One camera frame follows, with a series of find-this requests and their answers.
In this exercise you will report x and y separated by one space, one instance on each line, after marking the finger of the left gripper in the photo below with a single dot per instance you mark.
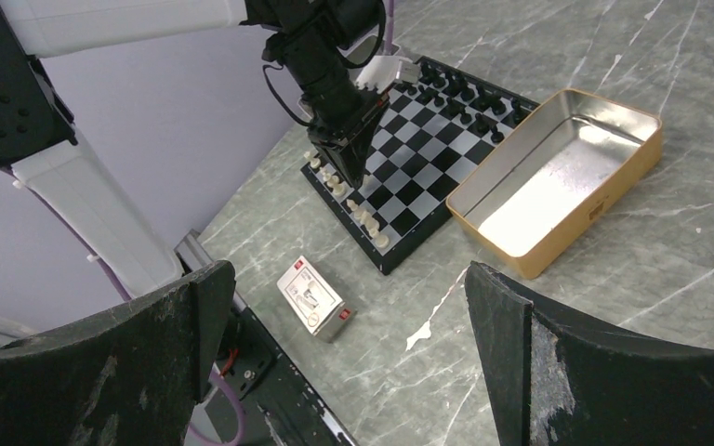
348 163

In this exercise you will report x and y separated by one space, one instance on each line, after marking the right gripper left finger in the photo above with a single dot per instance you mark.
128 375

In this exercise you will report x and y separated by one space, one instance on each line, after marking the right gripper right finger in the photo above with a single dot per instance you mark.
558 376

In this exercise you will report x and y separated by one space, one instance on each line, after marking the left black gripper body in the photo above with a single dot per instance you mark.
345 115

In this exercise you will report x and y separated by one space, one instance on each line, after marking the black white chess board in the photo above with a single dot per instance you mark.
433 136

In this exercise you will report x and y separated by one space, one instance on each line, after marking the black chess piece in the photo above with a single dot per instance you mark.
496 136

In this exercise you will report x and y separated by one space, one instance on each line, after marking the small printed card box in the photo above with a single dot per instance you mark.
317 305

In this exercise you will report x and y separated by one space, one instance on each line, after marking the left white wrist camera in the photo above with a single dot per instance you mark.
382 72

